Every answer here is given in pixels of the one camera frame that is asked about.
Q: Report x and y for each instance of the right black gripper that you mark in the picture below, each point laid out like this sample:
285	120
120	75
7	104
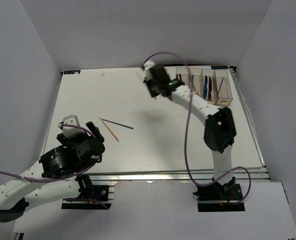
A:
148	82

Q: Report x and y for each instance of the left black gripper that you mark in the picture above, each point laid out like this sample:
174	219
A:
70	141

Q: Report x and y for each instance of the orange chopstick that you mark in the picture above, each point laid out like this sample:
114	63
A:
108	128
140	77

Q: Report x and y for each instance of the blue knife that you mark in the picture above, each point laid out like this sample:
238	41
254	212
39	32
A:
206	81

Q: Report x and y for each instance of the black knife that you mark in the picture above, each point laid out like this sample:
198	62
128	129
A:
209	89

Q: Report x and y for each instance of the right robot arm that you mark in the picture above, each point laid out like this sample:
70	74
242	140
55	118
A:
219	132

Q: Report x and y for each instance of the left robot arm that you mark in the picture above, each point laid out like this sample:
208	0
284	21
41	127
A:
58	174

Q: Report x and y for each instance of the clear four-compartment organizer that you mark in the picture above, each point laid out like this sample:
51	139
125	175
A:
212	84

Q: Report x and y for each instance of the right blue table label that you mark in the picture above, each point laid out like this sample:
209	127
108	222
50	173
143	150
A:
219	67

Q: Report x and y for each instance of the blue table label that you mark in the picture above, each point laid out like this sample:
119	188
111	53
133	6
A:
70	72
219	67

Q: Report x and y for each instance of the left blue table label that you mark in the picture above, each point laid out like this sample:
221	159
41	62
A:
70	72

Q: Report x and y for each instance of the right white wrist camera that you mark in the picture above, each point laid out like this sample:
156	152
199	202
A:
146	68

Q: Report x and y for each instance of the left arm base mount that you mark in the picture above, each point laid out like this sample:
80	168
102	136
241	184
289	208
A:
95	197

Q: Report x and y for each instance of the aluminium table frame rail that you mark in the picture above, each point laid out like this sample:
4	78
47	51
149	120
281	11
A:
258	174

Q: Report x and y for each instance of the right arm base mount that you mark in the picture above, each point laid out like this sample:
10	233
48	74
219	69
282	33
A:
210	201

